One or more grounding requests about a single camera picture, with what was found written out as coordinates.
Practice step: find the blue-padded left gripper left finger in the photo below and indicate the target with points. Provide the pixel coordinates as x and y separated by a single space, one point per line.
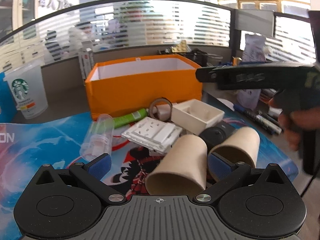
90 175

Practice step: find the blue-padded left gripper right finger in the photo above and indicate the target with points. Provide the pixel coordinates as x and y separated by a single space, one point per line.
228 176

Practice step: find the beige paper cup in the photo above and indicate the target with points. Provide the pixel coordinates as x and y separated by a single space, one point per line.
182 171
242 145

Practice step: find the white wall socket panel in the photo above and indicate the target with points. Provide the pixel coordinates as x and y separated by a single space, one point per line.
157 136

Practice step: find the person's right hand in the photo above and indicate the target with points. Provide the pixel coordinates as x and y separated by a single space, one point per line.
305 119

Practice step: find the clear plastic tube container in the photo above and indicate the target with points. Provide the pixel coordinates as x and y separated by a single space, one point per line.
98 139

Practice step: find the black round device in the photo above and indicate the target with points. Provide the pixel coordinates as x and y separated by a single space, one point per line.
216 135

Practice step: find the green cylinder stick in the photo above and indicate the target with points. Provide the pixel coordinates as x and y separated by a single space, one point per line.
130 118

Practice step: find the blue marker pen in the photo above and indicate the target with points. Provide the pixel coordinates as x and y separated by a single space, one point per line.
259 120

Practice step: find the white plastic tray box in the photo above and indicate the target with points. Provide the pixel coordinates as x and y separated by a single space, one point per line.
195 116

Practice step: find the brown tape roll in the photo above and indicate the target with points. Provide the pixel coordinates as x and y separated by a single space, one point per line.
160 109

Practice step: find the orange cardboard box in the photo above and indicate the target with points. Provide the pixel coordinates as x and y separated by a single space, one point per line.
119 87

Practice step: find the black mesh desk organizer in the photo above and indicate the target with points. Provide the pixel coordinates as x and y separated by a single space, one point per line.
196 55

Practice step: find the blue paper bag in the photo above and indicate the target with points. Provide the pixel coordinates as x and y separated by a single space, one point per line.
7 103

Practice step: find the black white pen box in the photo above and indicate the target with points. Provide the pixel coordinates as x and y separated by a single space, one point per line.
86 62

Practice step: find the Starbucks translucent plastic cup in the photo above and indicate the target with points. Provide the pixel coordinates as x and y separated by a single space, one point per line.
27 87

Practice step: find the yellow pill blister pack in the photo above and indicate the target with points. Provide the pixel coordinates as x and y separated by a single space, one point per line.
182 47

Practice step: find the frosted glass desk partition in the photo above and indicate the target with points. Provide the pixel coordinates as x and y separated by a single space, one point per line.
116 24

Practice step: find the beige glass-door cabinet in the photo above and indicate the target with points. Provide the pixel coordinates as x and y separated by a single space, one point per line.
16 13

